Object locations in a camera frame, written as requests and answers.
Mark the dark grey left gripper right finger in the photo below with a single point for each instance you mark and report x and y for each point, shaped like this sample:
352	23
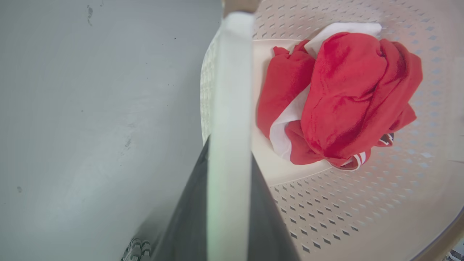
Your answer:
266	232

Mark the red garment with striped cuffs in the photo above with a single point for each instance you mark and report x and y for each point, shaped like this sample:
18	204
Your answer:
348	98

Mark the cream perforated plastic laundry basket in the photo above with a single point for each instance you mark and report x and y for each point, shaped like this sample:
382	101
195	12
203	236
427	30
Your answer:
362	203

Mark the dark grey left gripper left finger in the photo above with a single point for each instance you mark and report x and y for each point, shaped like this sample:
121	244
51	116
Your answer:
188	224

